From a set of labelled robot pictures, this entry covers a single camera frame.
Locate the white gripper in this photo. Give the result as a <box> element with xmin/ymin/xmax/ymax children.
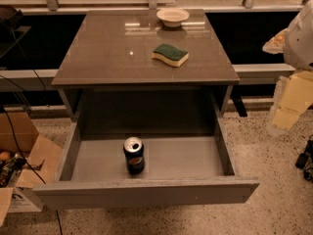
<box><xmin>262</xmin><ymin>28</ymin><xmax>313</xmax><ymax>136</ymax></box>

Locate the blue pepsi can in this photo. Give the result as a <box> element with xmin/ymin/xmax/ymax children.
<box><xmin>123</xmin><ymin>137</ymin><xmax>145</xmax><ymax>174</ymax></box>

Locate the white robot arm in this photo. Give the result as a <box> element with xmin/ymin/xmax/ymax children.
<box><xmin>262</xmin><ymin>0</ymin><xmax>313</xmax><ymax>136</ymax></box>

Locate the open grey top drawer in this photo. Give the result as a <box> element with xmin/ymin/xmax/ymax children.
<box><xmin>34</xmin><ymin>90</ymin><xmax>259</xmax><ymax>209</ymax></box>

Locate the grey cabinet counter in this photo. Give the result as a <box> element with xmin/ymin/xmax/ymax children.
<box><xmin>52</xmin><ymin>10</ymin><xmax>239</xmax><ymax>112</ymax></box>

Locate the black power adapter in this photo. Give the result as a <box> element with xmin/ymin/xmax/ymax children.
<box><xmin>295</xmin><ymin>153</ymin><xmax>308</xmax><ymax>169</ymax></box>

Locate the green yellow sponge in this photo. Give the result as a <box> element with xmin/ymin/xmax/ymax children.
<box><xmin>152</xmin><ymin>44</ymin><xmax>189</xmax><ymax>68</ymax></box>

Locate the white ceramic bowl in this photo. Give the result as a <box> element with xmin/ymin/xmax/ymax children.
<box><xmin>156</xmin><ymin>9</ymin><xmax>190</xmax><ymax>27</ymax></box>

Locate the brown cardboard box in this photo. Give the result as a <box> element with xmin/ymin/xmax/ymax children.
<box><xmin>0</xmin><ymin>113</ymin><xmax>62</xmax><ymax>225</ymax></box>

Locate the orange fruit in box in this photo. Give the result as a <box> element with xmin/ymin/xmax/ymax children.
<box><xmin>0</xmin><ymin>151</ymin><xmax>12</xmax><ymax>161</ymax></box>

